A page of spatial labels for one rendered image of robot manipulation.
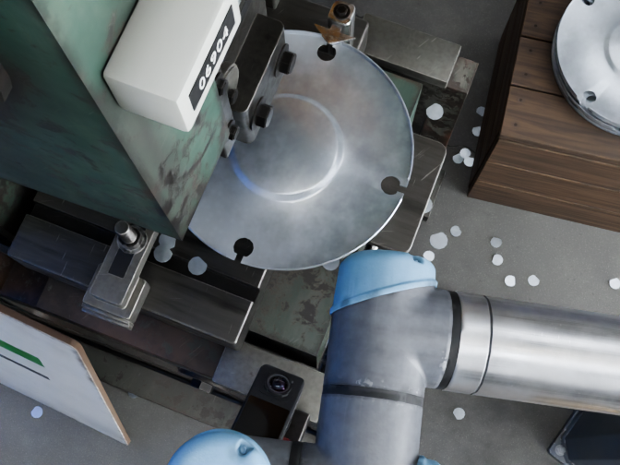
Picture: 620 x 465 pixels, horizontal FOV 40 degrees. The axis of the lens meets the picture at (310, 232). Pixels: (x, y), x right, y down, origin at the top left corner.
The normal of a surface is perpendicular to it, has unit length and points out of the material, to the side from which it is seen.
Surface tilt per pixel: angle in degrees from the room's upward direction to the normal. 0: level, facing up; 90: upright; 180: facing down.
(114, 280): 0
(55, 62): 90
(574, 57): 0
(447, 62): 0
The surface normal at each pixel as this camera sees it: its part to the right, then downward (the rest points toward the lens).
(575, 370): 0.03, 0.18
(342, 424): -0.51, -0.29
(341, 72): -0.01, -0.25
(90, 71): 0.93, 0.35
